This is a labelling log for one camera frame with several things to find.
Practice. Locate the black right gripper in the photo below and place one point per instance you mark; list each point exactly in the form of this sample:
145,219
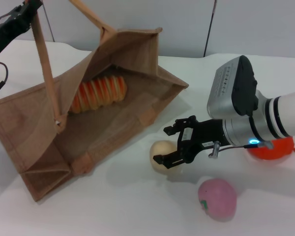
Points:
204,134

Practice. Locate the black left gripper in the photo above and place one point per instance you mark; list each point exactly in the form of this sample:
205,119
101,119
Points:
7,32

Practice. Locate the beige round fruit toy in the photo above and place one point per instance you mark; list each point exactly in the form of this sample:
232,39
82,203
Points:
162,150

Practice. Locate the brown woven handbag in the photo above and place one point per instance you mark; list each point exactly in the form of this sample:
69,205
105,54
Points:
127,118

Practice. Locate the orange striped bread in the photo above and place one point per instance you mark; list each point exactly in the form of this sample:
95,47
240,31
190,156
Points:
100,93

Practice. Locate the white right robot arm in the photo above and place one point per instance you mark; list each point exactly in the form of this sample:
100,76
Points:
280,115

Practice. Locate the pink peach toy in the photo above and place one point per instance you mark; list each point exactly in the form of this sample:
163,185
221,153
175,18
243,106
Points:
217,199

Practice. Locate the orange fruit toy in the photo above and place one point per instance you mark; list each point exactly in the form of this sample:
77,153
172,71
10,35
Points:
275,152

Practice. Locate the grey black wrist camera box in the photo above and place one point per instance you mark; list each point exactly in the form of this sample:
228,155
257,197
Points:
232,88

